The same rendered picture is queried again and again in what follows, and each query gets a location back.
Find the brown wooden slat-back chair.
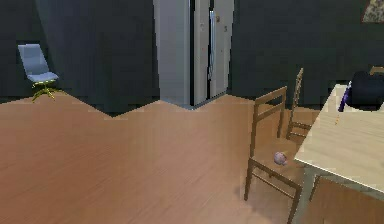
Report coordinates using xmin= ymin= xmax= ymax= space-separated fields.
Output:
xmin=243 ymin=85 xmax=306 ymax=224
xmin=285 ymin=67 xmax=322 ymax=143

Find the pale blue swivel chair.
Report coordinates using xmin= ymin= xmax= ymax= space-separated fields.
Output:
xmin=17 ymin=43 xmax=63 ymax=103

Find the grey double-door fridge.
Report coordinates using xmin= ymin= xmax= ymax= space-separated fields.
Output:
xmin=152 ymin=0 xmax=235 ymax=110

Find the small pink round object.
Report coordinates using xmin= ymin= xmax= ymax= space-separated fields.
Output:
xmin=273 ymin=151 xmax=289 ymax=167

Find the purple stick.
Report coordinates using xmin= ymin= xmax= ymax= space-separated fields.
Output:
xmin=338 ymin=80 xmax=353 ymax=113

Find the pale wooden dining table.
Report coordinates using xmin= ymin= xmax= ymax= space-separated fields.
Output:
xmin=291 ymin=83 xmax=384 ymax=224

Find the black bag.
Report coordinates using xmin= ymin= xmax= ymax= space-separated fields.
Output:
xmin=346 ymin=70 xmax=384 ymax=112

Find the silver fridge door handle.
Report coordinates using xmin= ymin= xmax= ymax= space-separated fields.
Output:
xmin=207 ymin=10 xmax=216 ymax=81

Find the framed wall picture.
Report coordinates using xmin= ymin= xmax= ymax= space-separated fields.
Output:
xmin=361 ymin=0 xmax=384 ymax=24

